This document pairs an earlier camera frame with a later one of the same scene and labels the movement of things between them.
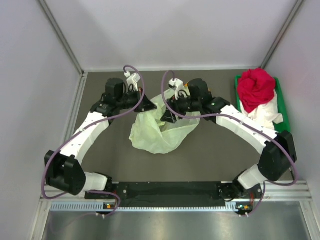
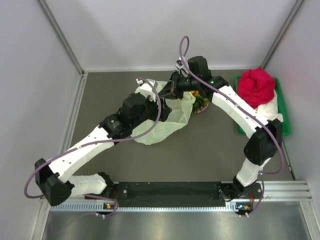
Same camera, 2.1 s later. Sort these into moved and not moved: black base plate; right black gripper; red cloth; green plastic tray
Moved: right black gripper
Not moved: green plastic tray; red cloth; black base plate
